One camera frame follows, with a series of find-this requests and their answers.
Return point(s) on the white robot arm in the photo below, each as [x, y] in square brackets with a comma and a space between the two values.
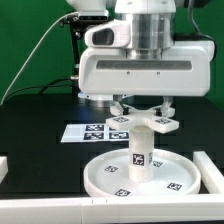
[136, 53]

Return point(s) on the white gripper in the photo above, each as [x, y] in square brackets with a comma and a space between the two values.
[182, 70]

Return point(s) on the white right fence rail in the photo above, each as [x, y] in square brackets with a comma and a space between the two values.
[212, 178]

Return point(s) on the white left fence rail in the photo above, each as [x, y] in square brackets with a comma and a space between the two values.
[3, 168]

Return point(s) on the black camera on stand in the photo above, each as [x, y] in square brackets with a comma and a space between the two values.
[79, 22]

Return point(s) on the white marker sheet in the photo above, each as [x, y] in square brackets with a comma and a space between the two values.
[98, 132]

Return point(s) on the white fence rail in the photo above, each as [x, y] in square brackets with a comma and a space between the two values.
[113, 210]
[3, 168]
[212, 178]

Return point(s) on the white cross-shaped table base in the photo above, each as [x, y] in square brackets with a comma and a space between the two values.
[146, 118]

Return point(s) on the white front fence rail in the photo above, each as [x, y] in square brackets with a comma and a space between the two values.
[113, 210]

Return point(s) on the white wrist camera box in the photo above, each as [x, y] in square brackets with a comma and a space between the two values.
[114, 34]

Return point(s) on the white round table top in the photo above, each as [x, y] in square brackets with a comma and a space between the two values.
[173, 174]

